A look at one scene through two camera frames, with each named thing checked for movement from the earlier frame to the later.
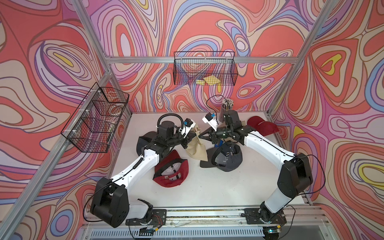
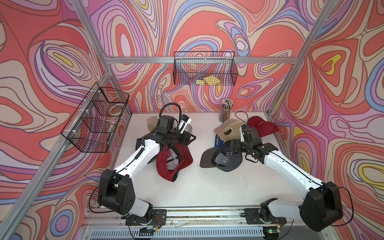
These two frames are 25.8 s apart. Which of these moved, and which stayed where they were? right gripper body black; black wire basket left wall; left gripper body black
Moved: right gripper body black
Stayed: black wire basket left wall; left gripper body black
